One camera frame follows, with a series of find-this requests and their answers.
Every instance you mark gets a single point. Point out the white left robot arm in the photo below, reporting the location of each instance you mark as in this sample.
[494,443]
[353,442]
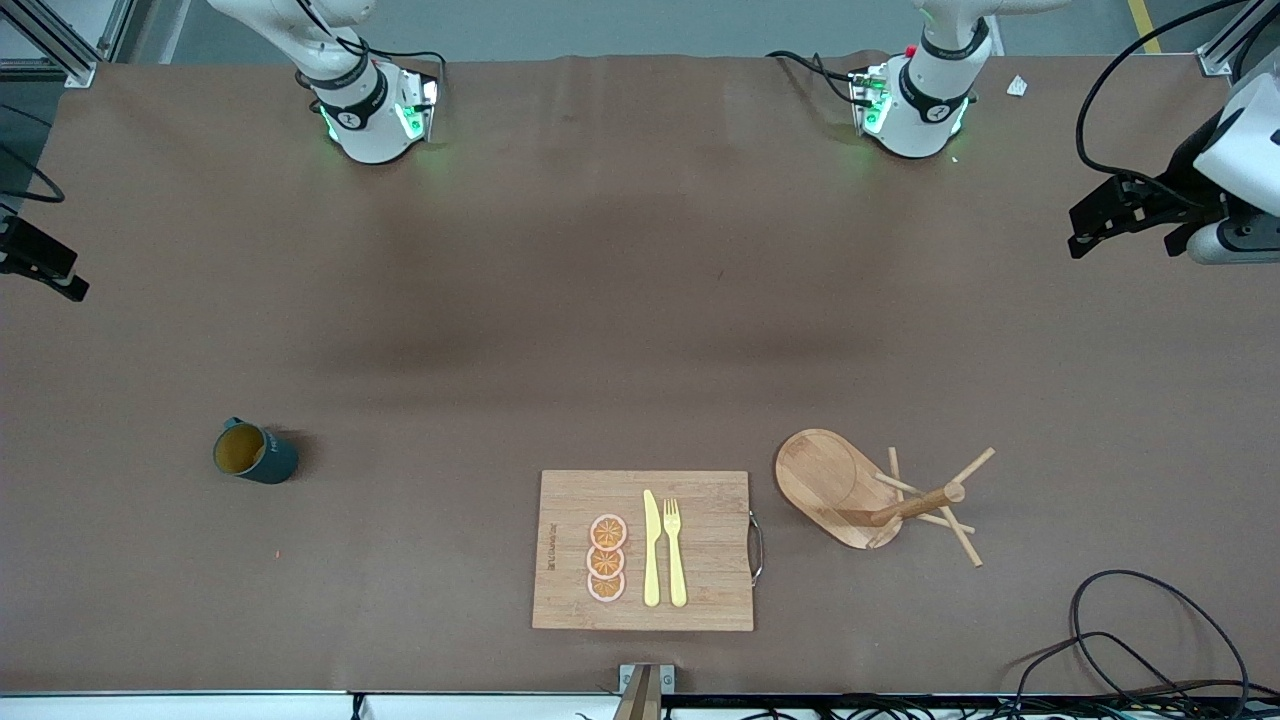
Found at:
[920,115]

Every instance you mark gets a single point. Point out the brown table mat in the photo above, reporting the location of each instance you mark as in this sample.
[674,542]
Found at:
[200,600]

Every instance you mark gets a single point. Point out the wooden mug rack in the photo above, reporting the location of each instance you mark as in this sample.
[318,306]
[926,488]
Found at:
[815,475]

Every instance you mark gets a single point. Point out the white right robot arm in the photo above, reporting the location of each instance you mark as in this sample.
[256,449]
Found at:
[372,120]

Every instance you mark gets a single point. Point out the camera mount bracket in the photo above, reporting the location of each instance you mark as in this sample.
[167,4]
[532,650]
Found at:
[642,690]

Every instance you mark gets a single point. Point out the bamboo cutting board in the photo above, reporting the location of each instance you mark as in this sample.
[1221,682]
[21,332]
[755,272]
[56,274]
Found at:
[570,590]

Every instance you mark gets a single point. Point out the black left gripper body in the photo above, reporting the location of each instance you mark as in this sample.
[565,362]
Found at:
[1183,171]

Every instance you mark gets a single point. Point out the orange slice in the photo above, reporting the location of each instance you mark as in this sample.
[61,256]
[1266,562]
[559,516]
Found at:
[608,532]

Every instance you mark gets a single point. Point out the white paper scrap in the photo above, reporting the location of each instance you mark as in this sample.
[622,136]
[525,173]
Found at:
[1017,86]

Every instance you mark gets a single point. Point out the yellow plastic fork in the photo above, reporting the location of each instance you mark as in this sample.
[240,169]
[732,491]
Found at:
[677,570]

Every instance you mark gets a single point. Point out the aluminium frame post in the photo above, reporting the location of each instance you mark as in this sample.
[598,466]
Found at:
[1225,50]
[60,50]

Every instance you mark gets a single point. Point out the dark green mug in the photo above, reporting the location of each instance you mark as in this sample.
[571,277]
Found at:
[262,455]

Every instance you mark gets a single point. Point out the yellow plastic knife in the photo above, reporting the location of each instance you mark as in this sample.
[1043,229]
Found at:
[651,560]

